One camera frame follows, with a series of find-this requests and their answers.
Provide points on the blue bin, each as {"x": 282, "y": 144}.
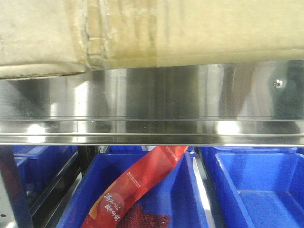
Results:
{"x": 175, "y": 202}
{"x": 257, "y": 188}
{"x": 42, "y": 163}

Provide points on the blue bin right lower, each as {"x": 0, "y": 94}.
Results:
{"x": 257, "y": 188}

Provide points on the blue bin centre lower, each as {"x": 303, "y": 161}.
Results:
{"x": 175, "y": 202}

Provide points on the blue bin left lower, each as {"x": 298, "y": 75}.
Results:
{"x": 42, "y": 163}

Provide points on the shelf rail screw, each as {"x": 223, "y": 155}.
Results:
{"x": 278, "y": 83}

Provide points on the brown cardboard carton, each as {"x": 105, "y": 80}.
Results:
{"x": 67, "y": 37}

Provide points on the stainless steel shelf rail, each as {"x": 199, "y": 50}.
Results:
{"x": 220, "y": 104}

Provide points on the red snack package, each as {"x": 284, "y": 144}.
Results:
{"x": 114, "y": 203}

